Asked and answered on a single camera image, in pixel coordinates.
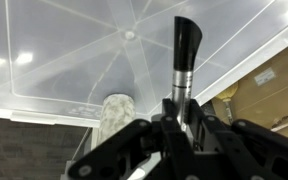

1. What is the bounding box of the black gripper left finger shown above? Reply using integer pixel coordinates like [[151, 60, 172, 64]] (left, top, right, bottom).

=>
[[67, 97, 198, 180]]

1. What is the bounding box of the black and silver marker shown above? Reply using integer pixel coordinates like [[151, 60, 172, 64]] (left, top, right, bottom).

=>
[[171, 15, 204, 132]]

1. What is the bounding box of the clear plastic storage bin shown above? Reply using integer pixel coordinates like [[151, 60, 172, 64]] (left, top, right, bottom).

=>
[[0, 0, 288, 128]]

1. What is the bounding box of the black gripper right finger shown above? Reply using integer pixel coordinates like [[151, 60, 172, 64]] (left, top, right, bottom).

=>
[[185, 98, 288, 180]]

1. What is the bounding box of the white patterned paper cup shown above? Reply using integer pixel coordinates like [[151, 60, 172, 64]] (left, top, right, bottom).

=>
[[98, 93, 136, 145]]

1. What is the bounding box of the yellow mop head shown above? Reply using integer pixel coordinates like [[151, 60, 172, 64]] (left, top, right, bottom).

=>
[[216, 81, 239, 125]]

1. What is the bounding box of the large brown cardboard box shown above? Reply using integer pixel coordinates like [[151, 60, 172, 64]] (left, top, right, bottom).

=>
[[211, 36, 288, 141]]

